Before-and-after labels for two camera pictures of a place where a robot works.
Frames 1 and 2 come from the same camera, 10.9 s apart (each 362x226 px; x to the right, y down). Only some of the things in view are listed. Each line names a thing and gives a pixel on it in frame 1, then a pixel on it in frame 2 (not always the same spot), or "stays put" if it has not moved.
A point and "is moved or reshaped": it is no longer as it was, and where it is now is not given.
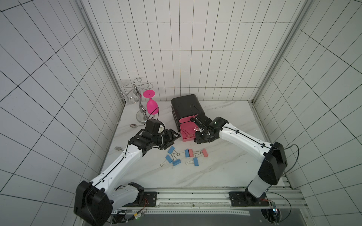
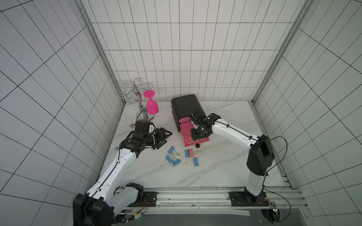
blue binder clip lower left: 176,162 stays put
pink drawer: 189,127 is moved or reshaped
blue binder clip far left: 168,159 stays put
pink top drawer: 186,119 stays put
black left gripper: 170,138 → 163,132
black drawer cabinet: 184,107 stays put
